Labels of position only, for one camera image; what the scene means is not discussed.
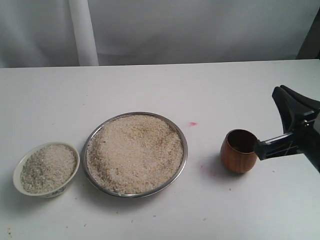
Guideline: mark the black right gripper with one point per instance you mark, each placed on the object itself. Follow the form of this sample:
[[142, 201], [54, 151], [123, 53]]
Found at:
[[301, 115]]

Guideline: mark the brown wooden cup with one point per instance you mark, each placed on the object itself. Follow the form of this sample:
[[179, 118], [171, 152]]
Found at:
[[237, 151]]

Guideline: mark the round steel rice tray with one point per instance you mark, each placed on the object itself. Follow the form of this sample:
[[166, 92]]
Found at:
[[134, 155]]

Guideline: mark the white ceramic rice bowl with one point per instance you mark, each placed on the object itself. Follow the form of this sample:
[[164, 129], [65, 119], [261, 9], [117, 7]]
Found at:
[[47, 170]]

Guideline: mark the white vertical pole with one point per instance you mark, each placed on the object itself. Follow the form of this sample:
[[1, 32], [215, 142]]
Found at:
[[83, 33]]

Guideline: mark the white backdrop curtain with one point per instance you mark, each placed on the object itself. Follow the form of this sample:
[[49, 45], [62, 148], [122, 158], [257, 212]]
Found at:
[[40, 33]]

